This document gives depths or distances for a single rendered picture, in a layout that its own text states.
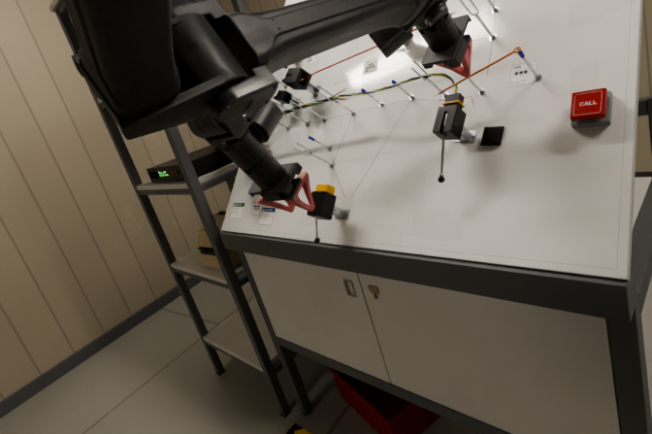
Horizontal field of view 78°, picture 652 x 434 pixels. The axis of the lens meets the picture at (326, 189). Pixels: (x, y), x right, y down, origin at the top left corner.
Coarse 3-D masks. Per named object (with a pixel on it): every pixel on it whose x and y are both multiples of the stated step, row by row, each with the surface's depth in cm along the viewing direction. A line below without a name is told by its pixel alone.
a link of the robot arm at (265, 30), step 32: (320, 0) 46; (352, 0) 48; (384, 0) 51; (416, 0) 54; (224, 32) 40; (256, 32) 40; (288, 32) 42; (320, 32) 44; (352, 32) 50; (256, 64) 39; (288, 64) 46; (224, 96) 37; (256, 96) 39
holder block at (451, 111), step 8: (440, 112) 81; (448, 112) 79; (456, 112) 79; (464, 112) 80; (440, 120) 80; (448, 120) 79; (456, 120) 79; (464, 120) 81; (440, 128) 80; (448, 128) 78; (456, 128) 79; (440, 136) 82; (448, 136) 80; (456, 136) 79
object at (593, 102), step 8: (600, 88) 67; (576, 96) 69; (584, 96) 68; (592, 96) 67; (600, 96) 66; (576, 104) 68; (584, 104) 67; (592, 104) 67; (600, 104) 66; (576, 112) 68; (584, 112) 67; (592, 112) 66; (600, 112) 65
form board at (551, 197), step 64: (448, 0) 102; (512, 0) 88; (576, 0) 78; (640, 0) 70; (320, 64) 133; (384, 64) 111; (512, 64) 83; (576, 64) 74; (320, 128) 122; (384, 128) 103; (512, 128) 79; (576, 128) 70; (384, 192) 96; (448, 192) 84; (512, 192) 75; (576, 192) 67; (448, 256) 80; (512, 256) 71; (576, 256) 64
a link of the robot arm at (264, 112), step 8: (272, 104) 72; (256, 112) 70; (264, 112) 70; (272, 112) 71; (280, 112) 73; (232, 120) 63; (240, 120) 64; (256, 120) 69; (264, 120) 70; (272, 120) 71; (232, 128) 63; (240, 128) 64; (264, 128) 70; (272, 128) 71; (216, 136) 68; (224, 136) 66; (232, 136) 64; (240, 136) 64; (264, 136) 71
